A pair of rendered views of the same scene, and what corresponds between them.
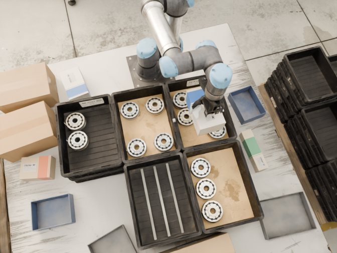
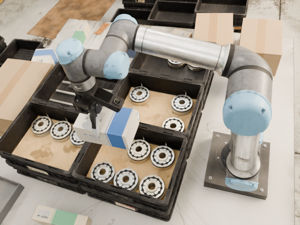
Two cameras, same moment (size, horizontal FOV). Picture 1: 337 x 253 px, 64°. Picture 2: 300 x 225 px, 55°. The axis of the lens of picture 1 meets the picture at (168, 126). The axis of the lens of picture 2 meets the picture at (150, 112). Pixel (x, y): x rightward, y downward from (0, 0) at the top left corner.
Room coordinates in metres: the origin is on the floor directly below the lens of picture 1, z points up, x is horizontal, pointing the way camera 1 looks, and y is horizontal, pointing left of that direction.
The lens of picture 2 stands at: (1.07, -0.51, 1.94)
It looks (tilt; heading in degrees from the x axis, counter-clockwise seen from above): 52 degrees down; 134
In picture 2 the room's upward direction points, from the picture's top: 11 degrees counter-clockwise
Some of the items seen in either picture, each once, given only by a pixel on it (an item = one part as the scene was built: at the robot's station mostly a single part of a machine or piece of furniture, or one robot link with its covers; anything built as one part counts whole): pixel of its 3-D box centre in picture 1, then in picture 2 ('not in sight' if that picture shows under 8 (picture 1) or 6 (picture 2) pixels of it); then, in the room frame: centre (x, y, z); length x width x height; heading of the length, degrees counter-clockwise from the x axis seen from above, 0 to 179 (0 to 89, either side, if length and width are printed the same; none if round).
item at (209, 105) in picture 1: (212, 101); (88, 96); (0.48, -0.17, 1.25); 0.09 x 0.08 x 0.12; 19
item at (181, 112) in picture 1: (186, 117); (139, 149); (0.57, -0.10, 0.86); 0.10 x 0.10 x 0.01
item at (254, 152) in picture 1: (253, 150); (62, 219); (0.43, -0.50, 0.73); 0.24 x 0.06 x 0.06; 21
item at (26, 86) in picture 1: (27, 90); (258, 46); (0.72, 0.86, 0.78); 0.30 x 0.22 x 0.16; 110
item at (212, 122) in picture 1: (204, 110); (107, 125); (0.51, -0.16, 1.09); 0.20 x 0.12 x 0.09; 19
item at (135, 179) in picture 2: not in sight; (125, 179); (0.61, -0.24, 0.86); 0.10 x 0.10 x 0.01
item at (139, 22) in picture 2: not in sight; (134, 28); (-0.54, 1.18, 0.26); 0.40 x 0.30 x 0.23; 19
